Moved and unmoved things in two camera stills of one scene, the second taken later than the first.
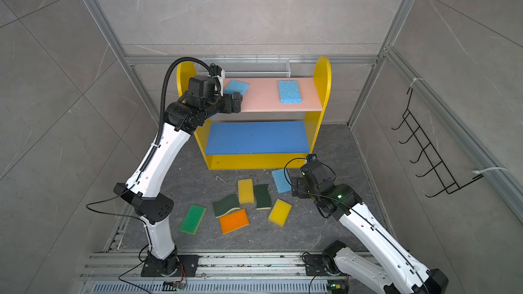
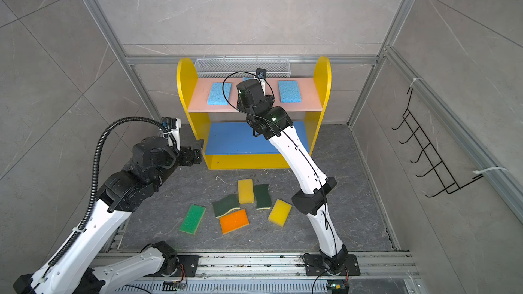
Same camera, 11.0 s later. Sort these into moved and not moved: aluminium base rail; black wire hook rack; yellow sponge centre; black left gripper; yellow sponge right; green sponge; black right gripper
Moved: black right gripper; black left gripper
Not moved: black wire hook rack; yellow sponge centre; yellow sponge right; aluminium base rail; green sponge
